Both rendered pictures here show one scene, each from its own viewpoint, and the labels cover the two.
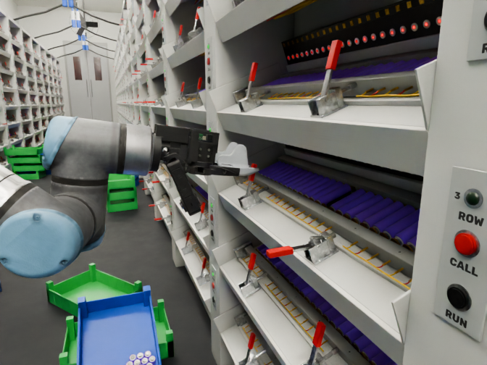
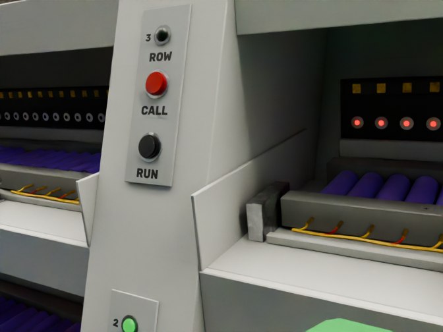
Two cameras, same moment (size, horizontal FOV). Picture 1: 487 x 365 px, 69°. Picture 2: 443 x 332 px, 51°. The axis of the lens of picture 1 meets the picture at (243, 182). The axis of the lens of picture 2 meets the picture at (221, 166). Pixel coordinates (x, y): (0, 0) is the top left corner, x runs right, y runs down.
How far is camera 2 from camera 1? 0.17 m
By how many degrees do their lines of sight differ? 42
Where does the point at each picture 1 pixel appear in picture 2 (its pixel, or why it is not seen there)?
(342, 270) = (9, 213)
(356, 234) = (32, 172)
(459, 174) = (149, 15)
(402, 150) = (93, 17)
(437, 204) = (128, 56)
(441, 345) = (132, 217)
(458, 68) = not seen: outside the picture
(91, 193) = not seen: outside the picture
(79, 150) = not seen: outside the picture
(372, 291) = (51, 220)
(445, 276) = (136, 131)
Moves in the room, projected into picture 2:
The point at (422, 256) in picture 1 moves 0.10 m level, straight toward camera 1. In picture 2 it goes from (113, 122) to (105, 99)
